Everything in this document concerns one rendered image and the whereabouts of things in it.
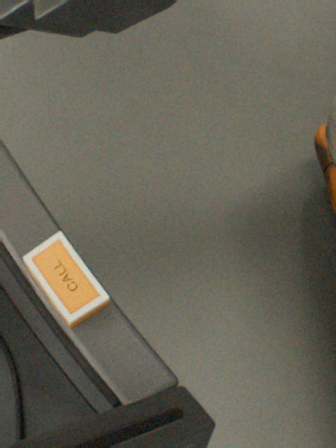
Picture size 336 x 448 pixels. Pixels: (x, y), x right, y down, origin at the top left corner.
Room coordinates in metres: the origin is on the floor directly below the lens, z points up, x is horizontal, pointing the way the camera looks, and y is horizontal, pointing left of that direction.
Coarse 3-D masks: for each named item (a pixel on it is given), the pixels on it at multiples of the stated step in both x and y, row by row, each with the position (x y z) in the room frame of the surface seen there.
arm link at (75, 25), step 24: (0, 0) 0.19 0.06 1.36; (24, 0) 0.19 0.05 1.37; (48, 0) 0.18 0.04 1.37; (72, 0) 0.18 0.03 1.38; (96, 0) 0.18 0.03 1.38; (120, 0) 0.18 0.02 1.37; (144, 0) 0.19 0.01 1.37; (168, 0) 0.19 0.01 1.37; (0, 24) 0.19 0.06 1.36; (24, 24) 0.19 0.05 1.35; (48, 24) 0.19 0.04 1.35; (72, 24) 0.18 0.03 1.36; (96, 24) 0.19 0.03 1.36; (120, 24) 0.19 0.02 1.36
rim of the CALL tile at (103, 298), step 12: (48, 240) 0.28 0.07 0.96; (60, 240) 0.28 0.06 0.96; (36, 252) 0.27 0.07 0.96; (72, 252) 0.27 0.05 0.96; (84, 264) 0.27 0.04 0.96; (36, 276) 0.25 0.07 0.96; (48, 288) 0.25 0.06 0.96; (96, 288) 0.25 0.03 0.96; (96, 300) 0.24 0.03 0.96; (60, 312) 0.23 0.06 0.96; (84, 312) 0.24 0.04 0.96
